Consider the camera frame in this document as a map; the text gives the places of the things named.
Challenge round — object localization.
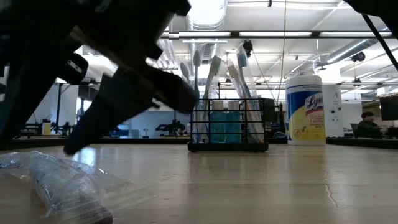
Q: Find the thin hanging cable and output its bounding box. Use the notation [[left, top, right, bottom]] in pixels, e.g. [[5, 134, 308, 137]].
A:
[[276, 0, 287, 103]]

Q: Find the black metal rack frame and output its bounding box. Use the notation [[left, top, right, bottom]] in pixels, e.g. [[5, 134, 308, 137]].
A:
[[55, 81, 106, 138]]

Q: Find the silver round air duct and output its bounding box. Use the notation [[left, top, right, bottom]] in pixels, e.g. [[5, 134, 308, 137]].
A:
[[313, 39, 383, 68]]

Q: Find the black monitor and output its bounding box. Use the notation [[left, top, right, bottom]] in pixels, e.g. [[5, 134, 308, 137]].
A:
[[379, 96, 398, 121]]

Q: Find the green toothbrush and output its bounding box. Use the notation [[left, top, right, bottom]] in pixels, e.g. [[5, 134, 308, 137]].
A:
[[198, 55, 222, 144]]

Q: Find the black metal table frame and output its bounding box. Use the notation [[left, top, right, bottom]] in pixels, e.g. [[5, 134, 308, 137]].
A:
[[12, 136, 398, 151]]

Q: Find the dark-handled wrapped toothbrush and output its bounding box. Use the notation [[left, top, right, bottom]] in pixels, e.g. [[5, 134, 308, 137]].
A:
[[0, 151, 113, 224]]

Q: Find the small white round cap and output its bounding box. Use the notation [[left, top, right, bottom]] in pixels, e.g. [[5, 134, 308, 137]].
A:
[[226, 100, 242, 144]]

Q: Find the yellow blue wipes canister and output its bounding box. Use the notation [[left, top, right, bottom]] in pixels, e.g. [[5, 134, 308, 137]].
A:
[[285, 73, 326, 147]]

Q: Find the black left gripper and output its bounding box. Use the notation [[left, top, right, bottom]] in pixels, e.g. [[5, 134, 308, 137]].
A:
[[63, 0, 200, 156]]

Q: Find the black wire caddy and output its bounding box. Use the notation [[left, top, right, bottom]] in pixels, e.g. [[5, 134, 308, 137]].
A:
[[187, 98, 270, 153]]

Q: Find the orange toothbrush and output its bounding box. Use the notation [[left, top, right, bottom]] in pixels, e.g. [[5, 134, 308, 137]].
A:
[[226, 63, 265, 144]]

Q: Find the silver spiral air duct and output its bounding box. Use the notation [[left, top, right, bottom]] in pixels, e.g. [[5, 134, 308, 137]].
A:
[[186, 0, 228, 63]]

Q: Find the small blue mouthwash bottle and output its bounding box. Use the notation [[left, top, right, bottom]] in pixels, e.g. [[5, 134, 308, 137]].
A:
[[211, 100, 226, 144]]

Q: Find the person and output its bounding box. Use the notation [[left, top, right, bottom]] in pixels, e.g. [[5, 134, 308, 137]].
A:
[[356, 111, 385, 140]]

